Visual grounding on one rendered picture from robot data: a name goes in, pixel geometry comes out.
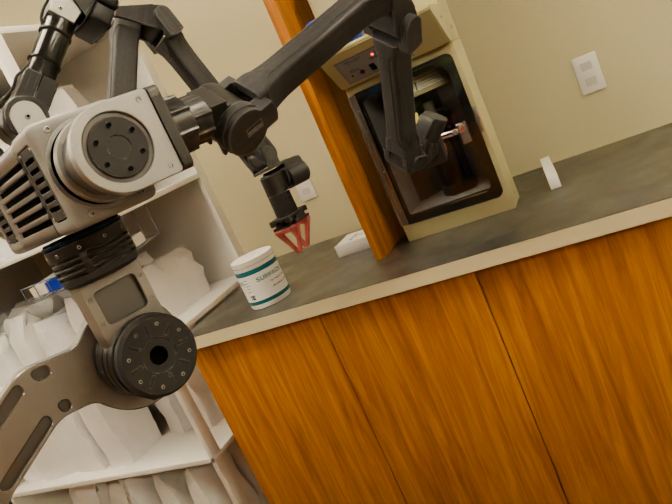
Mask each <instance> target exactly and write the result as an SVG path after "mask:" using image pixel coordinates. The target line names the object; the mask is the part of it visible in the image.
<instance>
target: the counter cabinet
mask: <svg viewBox="0 0 672 504"><path fill-rule="evenodd" d="M196 364H197V366H198V367H199V369H200V371H201V373H202V375H203V377H204V379H205V381H206V383H207V385H208V387H209V389H210V391H211V392H212V394H213V396H214V398H215V400H216V402H217V404H218V406H219V408H220V410H221V412H222V414H223V416H224V417H225V419H226V421H227V423H228V425H229V427H230V429H231V431H232V433H233V435H234V437H235V439H236V441H237V442H238V444H239V446H240V448H241V450H242V452H243V454H244V456H245V458H246V460H247V462H248V464H249V465H250V467H251V469H252V471H253V473H254V475H255V477H256V479H257V481H258V483H259V485H260V487H261V489H262V490H263V492H264V494H265V496H266V498H267V500H268V502H269V504H672V216H671V217H667V218H663V219H660V220H656V221H653V222H649V223H646V224H642V225H639V226H635V227H631V228H628V229H624V230H621V231H617V232H614V233H610V234H606V235H603V236H599V237H596V238H592V239H589V240H585V241H582V242H578V243H574V244H571V245H567V246H564V247H560V248H557V249H553V250H549V251H546V252H542V253H539V254H535V255H532V256H528V257H525V258H521V259H517V260H514V261H510V262H507V263H503V264H500V265H496V266H492V267H489V268H485V269H482V270H478V271H475V272H471V273H468V274H464V275H460V276H457V277H453V278H450V279H446V280H443V281H439V282H435V283H432V284H428V285H425V286H421V287H418V288H414V289H411V290H407V291H403V292H400V293H396V294H393V295H389V296H386V297H382V298H378V299H375V300H371V301H368V302H364V303H361V304H357V305H354V306H350V307H346V308H343V309H339V310H336V311H332V312H329V313H325V314H321V315H318V316H314V317H311V318H307V319H304V320H300V321H297V322H293V323H289V324H286V325H282V326H279V327H275V328H272V329H268V330H264V331H261V332H257V333H254V334H250V335H247V336H243V337H240V338H236V339H232V340H229V341H225V342H222V343H218V344H215V345H211V346H207V347H204V348H200V349H197V360H196Z"/></svg>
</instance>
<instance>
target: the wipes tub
mask: <svg viewBox="0 0 672 504"><path fill-rule="evenodd" d="M231 267H232V269H233V271H234V274H235V276H236V278H237V280H238V282H239V284H240V286H241V288H242V290H243V292H244V294H245V296H246V298H247V300H248V302H249V304H250V306H251V307H252V309H254V310H259V309H263V308H266V307H269V306H271V305H273V304H275V303H277V302H279V301H281V300H282V299H284V298H285V297H287V296H288V295H289V294H290V292H291V289H290V286H289V284H288V282H287V280H286V278H285V275H284V273H283V271H282V269H281V267H280V265H279V262H278V260H277V258H276V256H275V254H274V252H273V250H272V248H271V246H265V247H261V248H258V249H256V250H254V251H251V252H249V253H247V254H245V255H243V256H241V257H240V258H238V259H236V260H235V261H234V262H232V264H231Z"/></svg>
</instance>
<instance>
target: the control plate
mask: <svg viewBox="0 0 672 504"><path fill-rule="evenodd" d="M372 52H373V53H374V55H373V56H372V55H371V53H372ZM371 63H374V64H375V65H376V66H377V67H378V68H377V69H375V70H372V69H371V68H370V67H369V64H371ZM333 66H334V67H335V68H336V69H337V70H338V71H339V73H340V74H341V75H342V76H343V77H344V78H345V79H346V80H347V82H348V83H349V84H350V85H351V84H353V83H355V82H357V81H359V80H361V79H364V78H366V77H368V76H370V75H372V74H375V73H377V72H379V71H380V69H379V62H378V56H377V52H376V48H375V47H374V46H373V47H371V48H369V49H366V50H364V51H362V52H360V53H358V54H356V55H354V56H352V57H350V58H348V59H346V60H344V61H342V62H339V63H337V64H335V65H333ZM360 70H365V73H364V74H361V73H360ZM351 75H355V77H351Z"/></svg>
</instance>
